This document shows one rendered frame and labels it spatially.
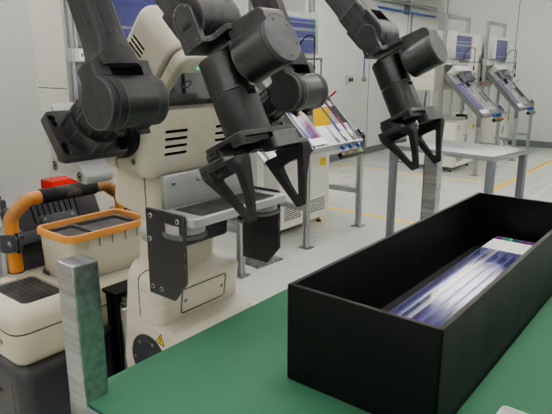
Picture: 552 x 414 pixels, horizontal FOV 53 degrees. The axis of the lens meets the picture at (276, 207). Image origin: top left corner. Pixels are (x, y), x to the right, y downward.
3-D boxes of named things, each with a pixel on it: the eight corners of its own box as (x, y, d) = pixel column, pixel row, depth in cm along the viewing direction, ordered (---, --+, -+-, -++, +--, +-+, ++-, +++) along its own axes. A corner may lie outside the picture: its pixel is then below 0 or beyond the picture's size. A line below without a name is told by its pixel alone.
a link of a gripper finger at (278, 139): (331, 194, 71) (305, 126, 71) (298, 205, 65) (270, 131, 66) (292, 209, 75) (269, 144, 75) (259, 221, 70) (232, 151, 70)
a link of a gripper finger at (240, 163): (299, 204, 65) (271, 131, 66) (259, 218, 60) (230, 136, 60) (259, 221, 70) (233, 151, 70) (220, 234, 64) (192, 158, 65)
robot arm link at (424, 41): (378, 32, 106) (354, 30, 99) (430, 0, 98) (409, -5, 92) (400, 90, 105) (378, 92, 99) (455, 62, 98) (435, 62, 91)
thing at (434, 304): (494, 253, 99) (496, 235, 98) (536, 262, 95) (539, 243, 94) (342, 371, 61) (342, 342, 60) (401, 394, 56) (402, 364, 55)
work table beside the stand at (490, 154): (480, 291, 328) (494, 156, 308) (384, 261, 378) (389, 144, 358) (514, 272, 357) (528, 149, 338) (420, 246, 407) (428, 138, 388)
